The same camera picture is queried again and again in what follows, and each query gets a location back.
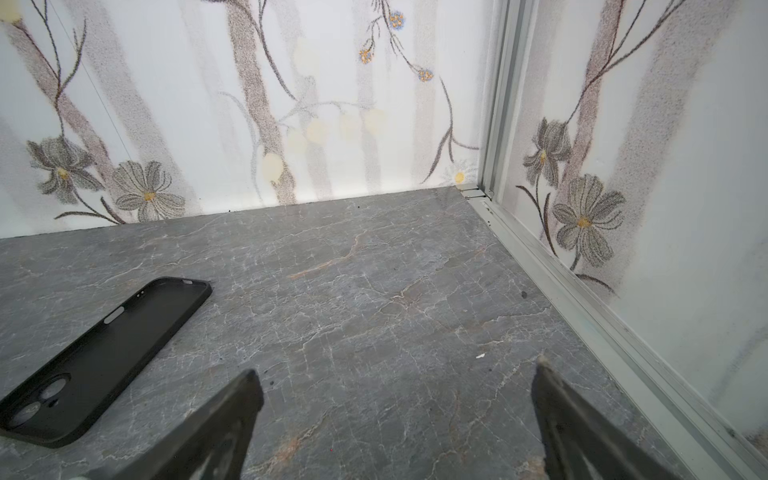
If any aluminium corner frame post right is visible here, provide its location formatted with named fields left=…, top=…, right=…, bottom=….
left=480, top=1, right=767, bottom=479

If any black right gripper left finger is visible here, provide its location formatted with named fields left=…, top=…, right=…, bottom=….
left=83, top=369, right=264, bottom=479

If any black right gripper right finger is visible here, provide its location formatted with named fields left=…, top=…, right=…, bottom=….
left=531, top=358, right=676, bottom=479

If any black phone case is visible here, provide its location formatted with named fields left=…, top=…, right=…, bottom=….
left=1, top=277, right=213, bottom=449

